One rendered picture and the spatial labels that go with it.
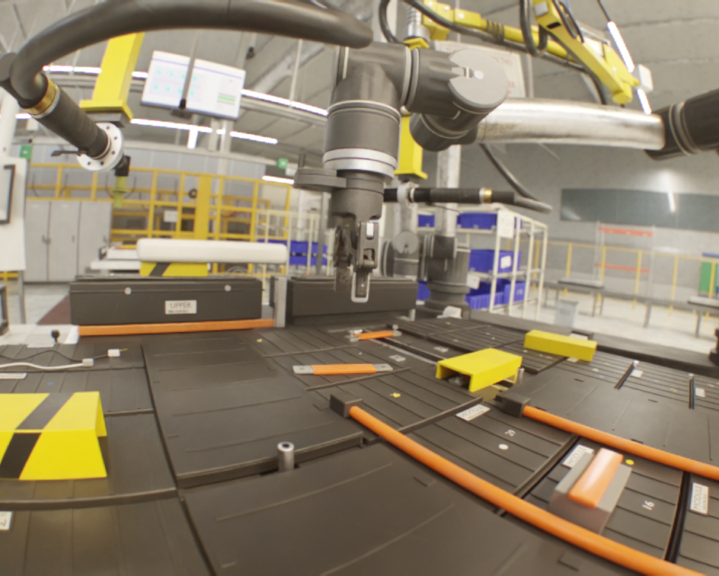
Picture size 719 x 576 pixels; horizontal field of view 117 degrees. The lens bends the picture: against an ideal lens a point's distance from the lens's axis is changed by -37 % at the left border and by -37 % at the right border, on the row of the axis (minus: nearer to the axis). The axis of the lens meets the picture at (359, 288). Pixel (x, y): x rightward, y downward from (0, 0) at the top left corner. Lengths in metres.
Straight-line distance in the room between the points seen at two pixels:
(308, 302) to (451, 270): 1.09
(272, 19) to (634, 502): 0.46
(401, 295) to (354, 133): 0.66
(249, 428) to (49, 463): 0.19
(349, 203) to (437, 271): 1.39
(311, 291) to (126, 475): 0.66
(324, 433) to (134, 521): 0.19
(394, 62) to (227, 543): 0.55
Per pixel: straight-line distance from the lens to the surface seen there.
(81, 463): 0.31
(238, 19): 0.25
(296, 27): 0.27
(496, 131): 0.74
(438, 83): 0.53
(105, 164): 0.65
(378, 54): 0.53
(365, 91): 0.50
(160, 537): 0.26
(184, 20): 0.25
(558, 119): 0.81
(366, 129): 0.48
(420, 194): 1.05
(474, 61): 0.57
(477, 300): 3.18
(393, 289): 1.02
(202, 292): 0.76
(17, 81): 0.36
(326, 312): 0.89
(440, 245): 1.68
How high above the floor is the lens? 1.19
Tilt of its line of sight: 7 degrees down
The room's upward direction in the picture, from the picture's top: 4 degrees clockwise
